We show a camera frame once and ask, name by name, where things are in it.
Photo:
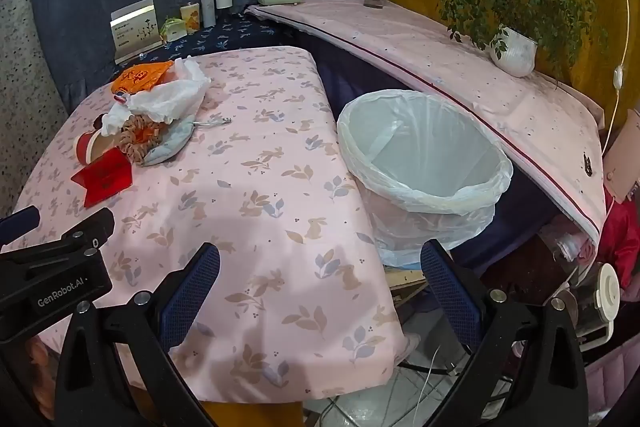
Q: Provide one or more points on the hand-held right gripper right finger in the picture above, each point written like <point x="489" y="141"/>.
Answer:
<point x="447" y="292"/>

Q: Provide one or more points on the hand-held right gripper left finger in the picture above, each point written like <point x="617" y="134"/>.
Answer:
<point x="192" y="289"/>

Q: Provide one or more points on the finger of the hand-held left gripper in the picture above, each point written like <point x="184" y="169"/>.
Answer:
<point x="20" y="219"/>
<point x="95" y="224"/>

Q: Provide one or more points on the white lined trash bin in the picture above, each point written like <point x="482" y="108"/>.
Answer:
<point x="425" y="147"/>

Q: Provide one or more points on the orange plastic bag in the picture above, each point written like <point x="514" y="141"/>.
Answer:
<point x="140" y="77"/>

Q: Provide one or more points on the red envelope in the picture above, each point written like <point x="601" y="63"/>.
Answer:
<point x="102" y="179"/>

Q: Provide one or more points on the red paper cup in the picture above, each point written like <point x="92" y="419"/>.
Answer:
<point x="87" y="147"/>

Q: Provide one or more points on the brown scrunchie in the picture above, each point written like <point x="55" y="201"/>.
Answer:
<point x="135" y="137"/>

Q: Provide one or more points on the light blue cloth pouch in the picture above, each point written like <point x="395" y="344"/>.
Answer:
<point x="172" y="142"/>

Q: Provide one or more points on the white plastic bag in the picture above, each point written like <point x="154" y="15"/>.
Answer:
<point x="170" y="99"/>

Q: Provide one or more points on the white round appliance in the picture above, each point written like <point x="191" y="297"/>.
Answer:
<point x="607" y="292"/>

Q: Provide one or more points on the red garment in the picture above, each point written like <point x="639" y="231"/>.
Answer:
<point x="622" y="237"/>

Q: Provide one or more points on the pink quilted cloth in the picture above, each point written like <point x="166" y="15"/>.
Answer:
<point x="615" y="372"/>

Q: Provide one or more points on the white card box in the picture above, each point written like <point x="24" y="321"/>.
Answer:
<point x="135" y="32"/>

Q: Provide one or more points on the green packet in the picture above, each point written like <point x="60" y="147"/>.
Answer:
<point x="172" y="31"/>

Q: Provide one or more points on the yellow tin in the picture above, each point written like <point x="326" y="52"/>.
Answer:
<point x="191" y="18"/>

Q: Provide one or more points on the cardboard box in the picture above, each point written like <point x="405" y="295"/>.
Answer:
<point x="627" y="152"/>

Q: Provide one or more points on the dark purple cloth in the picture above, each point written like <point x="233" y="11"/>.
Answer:
<point x="360" y="77"/>

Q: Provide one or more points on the pink speckled cloth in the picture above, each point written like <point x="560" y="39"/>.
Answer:
<point x="450" y="57"/>

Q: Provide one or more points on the navy printed cloth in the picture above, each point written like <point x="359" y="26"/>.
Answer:
<point x="235" y="34"/>

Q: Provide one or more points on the tall white bottle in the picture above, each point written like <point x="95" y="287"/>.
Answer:
<point x="207" y="9"/>

